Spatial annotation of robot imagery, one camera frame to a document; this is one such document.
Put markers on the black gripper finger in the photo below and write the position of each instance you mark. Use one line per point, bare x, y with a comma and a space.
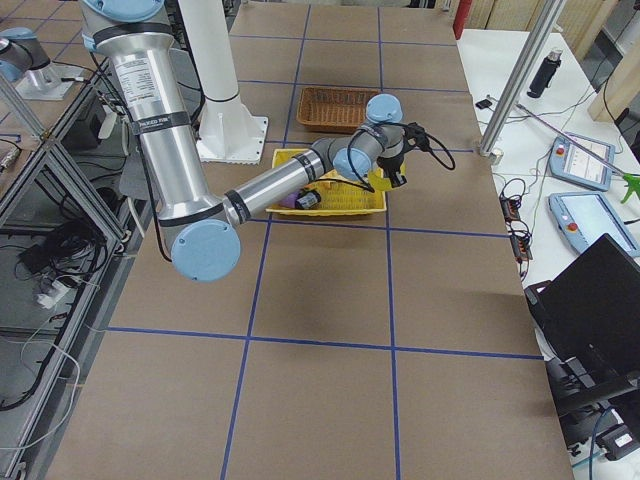
396, 178

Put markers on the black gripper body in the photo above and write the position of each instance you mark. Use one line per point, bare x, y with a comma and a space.
390, 163

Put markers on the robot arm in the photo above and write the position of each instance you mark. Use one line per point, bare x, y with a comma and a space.
29, 68
199, 227

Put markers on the yellow plastic basket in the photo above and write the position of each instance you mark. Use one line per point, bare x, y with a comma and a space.
340, 197

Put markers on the brown wicker basket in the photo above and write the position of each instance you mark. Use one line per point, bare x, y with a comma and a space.
333, 109

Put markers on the small grey can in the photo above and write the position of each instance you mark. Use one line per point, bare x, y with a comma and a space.
307, 200

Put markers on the purple block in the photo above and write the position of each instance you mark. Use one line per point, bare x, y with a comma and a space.
290, 201

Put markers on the small black adapter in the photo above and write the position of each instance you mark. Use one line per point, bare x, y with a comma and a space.
483, 104

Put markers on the orange black usb hub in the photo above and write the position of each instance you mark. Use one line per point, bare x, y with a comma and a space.
519, 233

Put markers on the far teach pendant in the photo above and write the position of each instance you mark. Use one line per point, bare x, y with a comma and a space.
573, 165

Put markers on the teach pendant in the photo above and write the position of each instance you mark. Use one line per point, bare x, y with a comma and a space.
573, 165
583, 217

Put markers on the black water bottle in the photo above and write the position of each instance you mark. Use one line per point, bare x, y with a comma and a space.
545, 73

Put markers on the near teach pendant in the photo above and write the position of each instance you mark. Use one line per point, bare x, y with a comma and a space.
583, 217

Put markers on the black laptop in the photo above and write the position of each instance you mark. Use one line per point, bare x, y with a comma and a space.
590, 311

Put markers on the green grabber stick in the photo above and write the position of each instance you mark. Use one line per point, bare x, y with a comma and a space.
632, 180

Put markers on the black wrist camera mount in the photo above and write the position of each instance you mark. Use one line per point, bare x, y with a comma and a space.
415, 137

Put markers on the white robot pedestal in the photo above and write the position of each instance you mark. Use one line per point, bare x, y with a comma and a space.
228, 132

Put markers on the aluminium frame post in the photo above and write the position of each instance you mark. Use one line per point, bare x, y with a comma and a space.
536, 39

